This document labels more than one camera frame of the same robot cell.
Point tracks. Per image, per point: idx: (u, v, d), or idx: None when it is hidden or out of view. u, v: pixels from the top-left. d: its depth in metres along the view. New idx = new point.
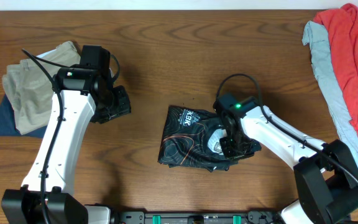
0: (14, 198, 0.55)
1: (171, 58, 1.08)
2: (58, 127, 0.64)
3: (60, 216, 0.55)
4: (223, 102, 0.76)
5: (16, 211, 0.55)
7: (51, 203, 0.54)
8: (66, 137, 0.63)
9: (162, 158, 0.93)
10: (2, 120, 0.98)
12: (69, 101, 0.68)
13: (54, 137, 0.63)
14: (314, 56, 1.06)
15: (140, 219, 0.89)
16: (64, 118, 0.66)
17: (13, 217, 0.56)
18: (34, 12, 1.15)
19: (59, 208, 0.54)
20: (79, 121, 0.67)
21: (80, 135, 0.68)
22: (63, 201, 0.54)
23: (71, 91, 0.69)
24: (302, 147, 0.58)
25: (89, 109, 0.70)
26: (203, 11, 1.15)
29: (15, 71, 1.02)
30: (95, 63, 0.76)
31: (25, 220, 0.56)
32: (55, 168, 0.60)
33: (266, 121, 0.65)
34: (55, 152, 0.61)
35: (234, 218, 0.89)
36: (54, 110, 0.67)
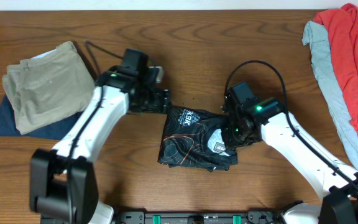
0: (43, 157, 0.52)
1: (172, 58, 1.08)
2: (96, 109, 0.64)
3: (81, 185, 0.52)
4: (238, 93, 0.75)
5: (40, 171, 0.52)
7: (76, 168, 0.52)
8: (102, 119, 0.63)
9: (162, 158, 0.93)
10: (2, 120, 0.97)
12: (110, 94, 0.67)
13: (91, 116, 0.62)
14: (314, 56, 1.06)
15: (140, 219, 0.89)
16: (103, 104, 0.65)
17: (34, 180, 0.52)
18: (34, 12, 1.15)
19: (81, 175, 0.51)
20: (114, 112, 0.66)
21: (110, 125, 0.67)
22: (87, 168, 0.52)
23: (112, 88, 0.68)
24: (332, 174, 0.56)
25: (123, 107, 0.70)
26: (204, 11, 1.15)
29: (15, 71, 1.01)
30: (134, 66, 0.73)
31: (45, 184, 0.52)
32: (85, 142, 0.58)
33: (292, 134, 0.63)
34: (88, 129, 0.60)
35: (234, 218, 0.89)
36: (94, 98, 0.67)
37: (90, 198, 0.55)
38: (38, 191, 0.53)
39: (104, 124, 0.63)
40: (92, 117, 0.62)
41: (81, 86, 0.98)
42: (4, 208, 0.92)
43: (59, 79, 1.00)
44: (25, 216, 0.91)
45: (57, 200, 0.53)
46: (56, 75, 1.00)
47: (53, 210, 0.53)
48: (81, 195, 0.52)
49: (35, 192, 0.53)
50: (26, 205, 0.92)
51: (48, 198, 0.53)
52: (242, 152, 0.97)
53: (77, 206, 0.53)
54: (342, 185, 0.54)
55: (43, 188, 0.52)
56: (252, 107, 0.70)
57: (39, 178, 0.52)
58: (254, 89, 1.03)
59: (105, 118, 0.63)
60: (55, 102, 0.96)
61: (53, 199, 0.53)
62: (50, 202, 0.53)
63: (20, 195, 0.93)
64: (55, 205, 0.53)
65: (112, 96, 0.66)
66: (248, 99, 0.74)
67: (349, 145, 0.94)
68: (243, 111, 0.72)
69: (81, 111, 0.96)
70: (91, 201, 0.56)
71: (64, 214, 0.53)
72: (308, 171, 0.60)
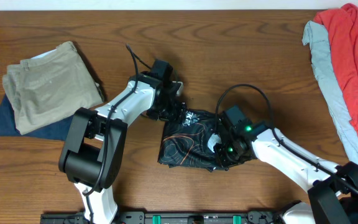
0: (85, 114, 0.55)
1: (171, 58, 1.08)
2: (130, 93, 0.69)
3: (115, 145, 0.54)
4: (231, 116, 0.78)
5: (79, 127, 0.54)
7: (113, 127, 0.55)
8: (135, 101, 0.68)
9: (162, 158, 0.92)
10: (2, 120, 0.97)
12: (142, 85, 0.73)
13: (126, 96, 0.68)
14: (314, 56, 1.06)
15: (140, 219, 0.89)
16: (137, 91, 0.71)
17: (71, 135, 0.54)
18: (33, 12, 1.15)
19: (119, 134, 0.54)
20: (143, 102, 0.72)
21: (138, 111, 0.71)
22: (123, 130, 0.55)
23: (143, 84, 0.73)
24: (315, 170, 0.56)
25: (149, 102, 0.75)
26: (204, 11, 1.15)
29: (15, 71, 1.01)
30: (161, 74, 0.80)
31: (80, 140, 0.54)
32: (121, 111, 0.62)
33: (277, 144, 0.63)
34: (124, 104, 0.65)
35: (234, 218, 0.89)
36: (129, 85, 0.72)
37: (116, 163, 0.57)
38: (72, 147, 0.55)
39: (137, 104, 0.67)
40: (128, 98, 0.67)
41: (81, 86, 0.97)
42: (4, 208, 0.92)
43: (58, 79, 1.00)
44: (25, 216, 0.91)
45: (87, 160, 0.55)
46: (56, 75, 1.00)
47: (81, 168, 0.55)
48: (113, 154, 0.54)
49: (68, 148, 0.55)
50: (26, 204, 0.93)
51: (78, 157, 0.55)
52: None
53: (106, 167, 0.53)
54: (325, 178, 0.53)
55: (76, 145, 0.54)
56: (243, 130, 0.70)
57: (76, 133, 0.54)
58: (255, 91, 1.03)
59: (138, 101, 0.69)
60: (55, 102, 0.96)
61: (82, 158, 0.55)
62: (79, 162, 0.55)
63: (20, 194, 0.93)
64: (83, 165, 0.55)
65: (145, 86, 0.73)
66: (240, 121, 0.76)
67: (349, 145, 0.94)
68: (237, 133, 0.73)
69: None
70: (115, 168, 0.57)
71: (91, 175, 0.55)
72: (293, 173, 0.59)
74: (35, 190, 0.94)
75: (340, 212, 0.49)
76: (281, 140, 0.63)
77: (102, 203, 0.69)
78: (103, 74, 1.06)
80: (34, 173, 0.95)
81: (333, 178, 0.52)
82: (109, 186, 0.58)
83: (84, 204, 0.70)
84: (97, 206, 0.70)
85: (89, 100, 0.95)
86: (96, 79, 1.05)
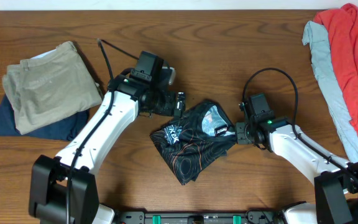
0: (45, 166, 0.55)
1: (172, 58, 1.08)
2: (105, 116, 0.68)
3: (80, 200, 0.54)
4: (255, 104, 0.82)
5: (41, 180, 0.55)
7: (78, 181, 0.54)
8: (108, 127, 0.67)
9: (184, 178, 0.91)
10: (2, 120, 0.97)
12: (119, 102, 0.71)
13: (99, 124, 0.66)
14: (314, 56, 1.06)
15: (140, 219, 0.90)
16: (112, 113, 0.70)
17: (36, 186, 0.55)
18: (33, 12, 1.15)
19: (82, 188, 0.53)
20: (122, 121, 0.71)
21: (119, 127, 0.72)
22: (89, 183, 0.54)
23: (123, 94, 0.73)
24: (326, 163, 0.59)
25: (132, 115, 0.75)
26: (204, 11, 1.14)
29: (15, 71, 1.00)
30: (148, 71, 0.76)
31: (45, 191, 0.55)
32: (90, 151, 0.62)
33: (294, 137, 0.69)
34: (94, 137, 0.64)
35: (234, 218, 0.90)
36: (104, 104, 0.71)
37: (88, 211, 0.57)
38: (38, 198, 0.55)
39: (111, 129, 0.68)
40: (100, 125, 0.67)
41: (81, 86, 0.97)
42: (5, 208, 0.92)
43: (58, 79, 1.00)
44: (25, 216, 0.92)
45: (56, 213, 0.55)
46: (56, 75, 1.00)
47: (51, 219, 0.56)
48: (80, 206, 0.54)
49: (35, 198, 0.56)
50: (26, 205, 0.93)
51: (48, 209, 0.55)
52: (242, 152, 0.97)
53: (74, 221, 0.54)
54: (335, 170, 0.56)
55: (42, 196, 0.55)
56: (265, 123, 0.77)
57: (40, 186, 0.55)
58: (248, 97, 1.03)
59: (112, 126, 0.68)
60: (55, 102, 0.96)
61: (53, 206, 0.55)
62: (48, 213, 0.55)
63: (20, 194, 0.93)
64: (52, 216, 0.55)
65: (122, 103, 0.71)
66: (263, 112, 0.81)
67: (349, 145, 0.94)
68: (257, 124, 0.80)
69: (81, 111, 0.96)
70: (89, 213, 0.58)
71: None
72: (305, 164, 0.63)
74: None
75: (342, 204, 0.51)
76: (299, 134, 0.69)
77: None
78: (103, 75, 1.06)
80: None
81: (344, 172, 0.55)
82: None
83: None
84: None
85: (89, 100, 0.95)
86: (96, 79, 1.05)
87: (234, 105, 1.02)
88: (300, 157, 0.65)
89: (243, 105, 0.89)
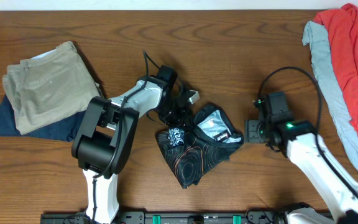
0: (99, 102, 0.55)
1: (172, 58, 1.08)
2: (140, 89, 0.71)
3: (127, 131, 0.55)
4: (273, 104, 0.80)
5: (94, 114, 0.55)
7: (126, 114, 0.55)
8: (144, 96, 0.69)
9: (185, 182, 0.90)
10: (2, 120, 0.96)
12: (151, 84, 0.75)
13: (137, 91, 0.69)
14: (314, 56, 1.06)
15: (140, 219, 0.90)
16: (146, 89, 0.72)
17: (86, 122, 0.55)
18: (33, 12, 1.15)
19: (132, 120, 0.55)
20: (153, 99, 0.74)
21: (147, 107, 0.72)
22: (136, 117, 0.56)
23: (152, 85, 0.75)
24: (351, 198, 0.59)
25: (156, 102, 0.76)
26: (204, 11, 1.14)
29: (15, 71, 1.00)
30: (167, 78, 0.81)
31: (94, 127, 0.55)
32: (132, 104, 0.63)
33: (317, 154, 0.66)
34: (136, 98, 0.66)
35: (234, 218, 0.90)
36: (139, 83, 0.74)
37: (127, 150, 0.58)
38: (86, 134, 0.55)
39: (146, 99, 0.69)
40: (138, 92, 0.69)
41: (81, 86, 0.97)
42: (5, 208, 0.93)
43: (59, 79, 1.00)
44: (26, 216, 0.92)
45: (100, 147, 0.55)
46: (56, 75, 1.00)
47: (93, 155, 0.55)
48: (125, 139, 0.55)
49: (82, 134, 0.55)
50: (27, 204, 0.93)
51: (92, 144, 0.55)
52: (242, 152, 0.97)
53: (118, 153, 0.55)
54: None
55: (90, 132, 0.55)
56: (284, 125, 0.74)
57: (91, 120, 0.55)
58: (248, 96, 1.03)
59: (147, 98, 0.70)
60: (55, 102, 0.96)
61: (97, 144, 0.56)
62: (91, 148, 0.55)
63: (20, 195, 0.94)
64: (96, 151, 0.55)
65: (152, 85, 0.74)
66: (281, 112, 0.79)
67: (349, 145, 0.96)
68: (275, 124, 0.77)
69: (81, 111, 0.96)
70: (127, 154, 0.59)
71: (101, 161, 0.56)
72: (327, 188, 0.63)
74: (35, 190, 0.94)
75: None
76: (322, 152, 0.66)
77: (106, 193, 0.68)
78: (103, 75, 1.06)
80: (34, 173, 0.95)
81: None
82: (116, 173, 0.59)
83: (90, 196, 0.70)
84: (102, 198, 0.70)
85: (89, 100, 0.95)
86: (96, 79, 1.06)
87: (234, 105, 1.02)
88: (324, 183, 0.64)
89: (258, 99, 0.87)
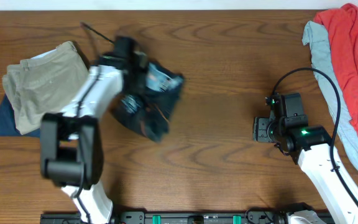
0: (50, 119, 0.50)
1: (172, 58, 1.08)
2: (95, 81, 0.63)
3: (90, 143, 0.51)
4: (289, 106, 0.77)
5: (50, 134, 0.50)
7: (84, 126, 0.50)
8: (102, 89, 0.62)
9: (156, 137, 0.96)
10: (2, 119, 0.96)
12: (106, 69, 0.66)
13: (91, 86, 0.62)
14: (314, 56, 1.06)
15: (140, 219, 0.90)
16: (100, 78, 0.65)
17: (44, 143, 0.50)
18: (33, 12, 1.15)
19: (91, 131, 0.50)
20: (112, 86, 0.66)
21: (109, 98, 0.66)
22: (95, 126, 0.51)
23: (108, 69, 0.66)
24: None
25: (117, 86, 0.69)
26: (204, 11, 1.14)
29: (15, 71, 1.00)
30: (122, 53, 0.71)
31: (54, 147, 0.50)
32: (89, 105, 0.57)
33: (331, 169, 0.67)
34: (91, 94, 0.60)
35: (234, 218, 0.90)
36: (92, 73, 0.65)
37: (96, 158, 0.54)
38: (48, 155, 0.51)
39: (104, 89, 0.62)
40: (93, 86, 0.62)
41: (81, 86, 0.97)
42: (5, 208, 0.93)
43: (59, 80, 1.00)
44: (26, 216, 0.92)
45: (67, 161, 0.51)
46: (55, 75, 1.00)
47: (64, 172, 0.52)
48: (91, 151, 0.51)
49: (45, 156, 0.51)
50: (27, 204, 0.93)
51: (58, 160, 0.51)
52: (241, 152, 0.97)
53: (87, 166, 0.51)
54: None
55: (51, 152, 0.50)
56: (298, 130, 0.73)
57: (50, 140, 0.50)
58: (248, 96, 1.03)
59: (104, 89, 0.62)
60: (55, 102, 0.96)
61: (64, 161, 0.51)
62: (59, 167, 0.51)
63: (20, 195, 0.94)
64: (65, 168, 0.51)
65: (108, 71, 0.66)
66: (296, 115, 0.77)
67: (349, 145, 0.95)
68: (289, 128, 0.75)
69: None
70: (98, 161, 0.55)
71: (73, 175, 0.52)
72: (338, 206, 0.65)
74: (35, 190, 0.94)
75: None
76: (337, 167, 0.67)
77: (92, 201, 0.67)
78: None
80: (34, 173, 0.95)
81: None
82: (94, 183, 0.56)
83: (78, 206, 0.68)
84: (89, 205, 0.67)
85: None
86: None
87: (234, 105, 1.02)
88: (335, 201, 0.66)
89: (272, 98, 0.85)
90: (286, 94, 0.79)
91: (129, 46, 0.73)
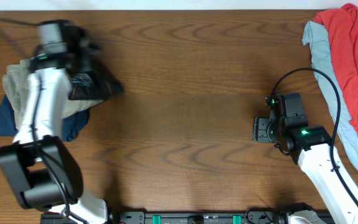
0: (8, 152, 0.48)
1: (172, 58, 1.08)
2: (40, 93, 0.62)
3: (57, 161, 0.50)
4: (289, 106, 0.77)
5: (13, 168, 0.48)
7: (43, 148, 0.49)
8: (50, 102, 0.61)
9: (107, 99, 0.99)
10: (2, 120, 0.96)
12: (48, 74, 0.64)
13: (38, 101, 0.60)
14: (314, 56, 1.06)
15: (140, 219, 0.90)
16: (44, 86, 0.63)
17: (12, 177, 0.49)
18: (33, 12, 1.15)
19: (53, 149, 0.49)
20: (60, 89, 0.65)
21: (60, 104, 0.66)
22: (56, 143, 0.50)
23: (50, 72, 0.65)
24: None
25: (66, 86, 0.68)
26: (204, 11, 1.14)
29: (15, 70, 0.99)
30: (58, 38, 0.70)
31: (24, 176, 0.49)
32: (43, 124, 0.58)
33: (332, 168, 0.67)
34: (40, 110, 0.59)
35: (234, 218, 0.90)
36: (33, 85, 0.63)
37: (73, 172, 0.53)
38: (22, 186, 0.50)
39: (53, 99, 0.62)
40: (40, 100, 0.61)
41: None
42: (5, 208, 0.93)
43: None
44: (27, 216, 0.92)
45: (43, 184, 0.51)
46: None
47: (44, 195, 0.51)
48: (62, 168, 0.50)
49: (18, 188, 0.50)
50: None
51: (33, 186, 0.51)
52: (241, 152, 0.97)
53: (65, 182, 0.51)
54: None
55: (23, 182, 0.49)
56: (298, 130, 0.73)
57: (16, 173, 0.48)
58: (248, 96, 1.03)
59: (53, 99, 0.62)
60: None
61: (40, 185, 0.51)
62: (37, 191, 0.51)
63: None
64: (43, 191, 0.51)
65: (49, 74, 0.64)
66: (296, 115, 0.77)
67: (349, 145, 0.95)
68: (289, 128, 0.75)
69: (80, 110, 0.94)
70: (76, 173, 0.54)
71: (54, 195, 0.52)
72: (338, 206, 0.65)
74: None
75: None
76: (337, 167, 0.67)
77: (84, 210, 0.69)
78: None
80: None
81: None
82: (81, 195, 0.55)
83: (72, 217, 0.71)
84: (86, 214, 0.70)
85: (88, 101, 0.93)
86: None
87: (234, 104, 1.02)
88: (335, 201, 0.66)
89: (272, 98, 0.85)
90: (286, 94, 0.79)
91: (64, 29, 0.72)
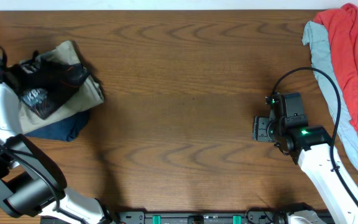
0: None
1: (172, 58, 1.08)
2: None
3: (30, 155, 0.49)
4: (289, 106, 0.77)
5: None
7: (12, 147, 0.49)
8: (3, 111, 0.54)
9: None
10: None
12: None
13: None
14: (314, 56, 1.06)
15: (140, 219, 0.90)
16: None
17: None
18: (33, 12, 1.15)
19: (22, 145, 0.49)
20: (12, 98, 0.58)
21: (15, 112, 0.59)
22: (22, 139, 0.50)
23: None
24: None
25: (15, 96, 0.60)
26: (204, 11, 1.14)
29: None
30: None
31: (2, 183, 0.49)
32: (4, 130, 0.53)
33: (332, 169, 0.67)
34: None
35: (234, 218, 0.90)
36: None
37: (50, 165, 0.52)
38: (3, 195, 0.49)
39: (5, 108, 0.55)
40: None
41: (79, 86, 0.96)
42: None
43: None
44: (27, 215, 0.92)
45: (25, 185, 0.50)
46: None
47: (29, 197, 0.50)
48: (37, 161, 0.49)
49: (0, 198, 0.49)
50: None
51: (15, 191, 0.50)
52: (241, 152, 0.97)
53: (45, 174, 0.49)
54: None
55: (3, 190, 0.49)
56: (298, 130, 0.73)
57: None
58: (248, 96, 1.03)
59: (4, 108, 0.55)
60: None
61: (22, 188, 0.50)
62: (20, 195, 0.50)
63: None
64: (27, 193, 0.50)
65: None
66: (296, 115, 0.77)
67: (349, 145, 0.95)
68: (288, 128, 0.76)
69: (81, 111, 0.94)
70: (55, 167, 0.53)
71: (41, 191, 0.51)
72: (338, 206, 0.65)
74: None
75: None
76: (337, 167, 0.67)
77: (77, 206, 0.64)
78: (103, 74, 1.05)
80: None
81: None
82: (66, 186, 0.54)
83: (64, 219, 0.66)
84: (78, 211, 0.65)
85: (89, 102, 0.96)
86: (96, 79, 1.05)
87: (234, 105, 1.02)
88: (335, 200, 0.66)
89: (273, 98, 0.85)
90: (286, 95, 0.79)
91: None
